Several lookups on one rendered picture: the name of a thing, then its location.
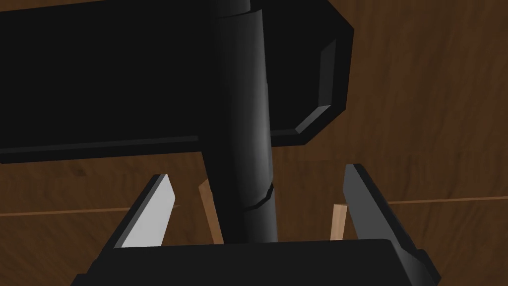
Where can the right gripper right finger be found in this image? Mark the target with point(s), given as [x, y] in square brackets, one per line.
[371, 210]

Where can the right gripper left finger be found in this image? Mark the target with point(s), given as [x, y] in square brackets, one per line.
[152, 218]

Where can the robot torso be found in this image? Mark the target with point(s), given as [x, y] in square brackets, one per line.
[119, 79]

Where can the pale wooden post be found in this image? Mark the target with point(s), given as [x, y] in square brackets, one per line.
[210, 214]
[338, 222]

